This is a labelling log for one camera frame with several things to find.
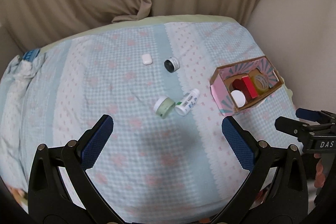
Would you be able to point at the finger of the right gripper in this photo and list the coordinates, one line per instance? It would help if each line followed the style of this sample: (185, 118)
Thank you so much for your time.
(297, 129)
(321, 117)

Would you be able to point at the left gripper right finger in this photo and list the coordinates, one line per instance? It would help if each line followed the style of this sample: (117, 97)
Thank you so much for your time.
(275, 190)

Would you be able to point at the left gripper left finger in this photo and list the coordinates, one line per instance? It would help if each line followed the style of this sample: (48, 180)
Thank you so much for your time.
(60, 191)

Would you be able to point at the yellow tape roll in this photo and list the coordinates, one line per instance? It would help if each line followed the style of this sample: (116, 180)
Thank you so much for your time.
(260, 83)

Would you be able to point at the red rectangular box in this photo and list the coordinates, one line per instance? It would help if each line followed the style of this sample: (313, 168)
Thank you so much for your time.
(249, 86)

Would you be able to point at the white lid green jar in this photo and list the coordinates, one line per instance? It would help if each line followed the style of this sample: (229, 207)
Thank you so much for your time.
(239, 98)

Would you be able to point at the white plastic bottle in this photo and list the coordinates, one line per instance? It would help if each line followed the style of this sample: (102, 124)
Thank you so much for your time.
(188, 101)

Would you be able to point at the pale green cream jar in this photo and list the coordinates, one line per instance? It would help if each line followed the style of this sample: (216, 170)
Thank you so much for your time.
(163, 106)

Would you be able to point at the right hand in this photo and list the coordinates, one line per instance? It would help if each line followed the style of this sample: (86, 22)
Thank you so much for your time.
(320, 176)

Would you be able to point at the pink cardboard box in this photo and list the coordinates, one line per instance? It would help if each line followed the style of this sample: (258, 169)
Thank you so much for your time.
(221, 83)

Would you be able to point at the blue pink patterned bedsheet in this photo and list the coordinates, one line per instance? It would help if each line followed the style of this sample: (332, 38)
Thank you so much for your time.
(151, 170)

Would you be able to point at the blue white crumpled blanket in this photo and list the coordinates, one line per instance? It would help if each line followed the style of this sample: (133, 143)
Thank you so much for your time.
(14, 83)

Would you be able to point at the small black lid jar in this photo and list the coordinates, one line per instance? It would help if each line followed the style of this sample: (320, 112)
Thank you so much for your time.
(172, 64)

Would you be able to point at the blue packet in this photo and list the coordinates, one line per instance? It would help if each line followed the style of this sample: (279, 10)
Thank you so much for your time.
(31, 55)

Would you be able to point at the white earbud case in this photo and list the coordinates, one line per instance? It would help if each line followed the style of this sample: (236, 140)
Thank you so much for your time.
(146, 59)

